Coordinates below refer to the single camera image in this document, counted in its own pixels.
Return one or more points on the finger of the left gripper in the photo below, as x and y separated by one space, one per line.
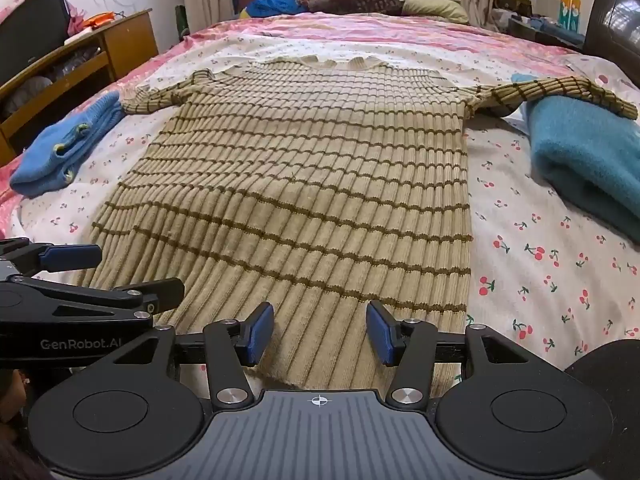
30 258
157 296

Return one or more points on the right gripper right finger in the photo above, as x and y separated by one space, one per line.
409 347

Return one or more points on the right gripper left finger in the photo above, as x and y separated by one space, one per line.
231 346

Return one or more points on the beige striped knit sweater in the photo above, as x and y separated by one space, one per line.
319 276

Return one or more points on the blue folded knit garment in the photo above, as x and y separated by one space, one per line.
53 160

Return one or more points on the cherry print bed sheet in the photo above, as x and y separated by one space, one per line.
559 292

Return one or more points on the wooden desk cabinet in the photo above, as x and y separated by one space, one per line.
77 71

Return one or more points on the black monitor screen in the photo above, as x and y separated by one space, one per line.
34 29

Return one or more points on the orange object on desk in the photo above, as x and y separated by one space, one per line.
101 19

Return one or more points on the pink cloth behind monitor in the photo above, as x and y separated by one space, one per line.
74 21

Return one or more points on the teal folded fuzzy sweater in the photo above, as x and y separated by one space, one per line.
584 141

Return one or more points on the blue yellow crumpled garment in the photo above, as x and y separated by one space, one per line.
269 8

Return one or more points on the pink striped blanket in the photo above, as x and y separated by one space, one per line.
400 35

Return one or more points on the olive green pillow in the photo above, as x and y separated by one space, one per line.
440 10

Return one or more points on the dark nightstand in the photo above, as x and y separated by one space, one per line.
517 28

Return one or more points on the colourful carton on nightstand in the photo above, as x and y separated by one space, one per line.
569 14

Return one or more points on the dark wooden headboard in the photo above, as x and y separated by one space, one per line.
613 33

